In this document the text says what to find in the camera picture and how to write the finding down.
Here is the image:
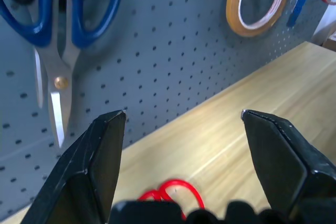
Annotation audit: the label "grey pegboard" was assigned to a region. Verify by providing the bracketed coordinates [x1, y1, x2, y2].
[0, 0, 336, 218]

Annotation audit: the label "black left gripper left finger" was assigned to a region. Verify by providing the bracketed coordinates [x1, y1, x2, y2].
[22, 109, 128, 224]

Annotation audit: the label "yellow tape roll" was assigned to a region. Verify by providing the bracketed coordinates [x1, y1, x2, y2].
[226, 0, 294, 38]

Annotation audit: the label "blue handled scissors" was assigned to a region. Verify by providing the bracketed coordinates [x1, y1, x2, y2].
[0, 0, 127, 148]

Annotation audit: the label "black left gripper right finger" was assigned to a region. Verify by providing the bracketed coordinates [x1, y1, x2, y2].
[240, 109, 336, 224]

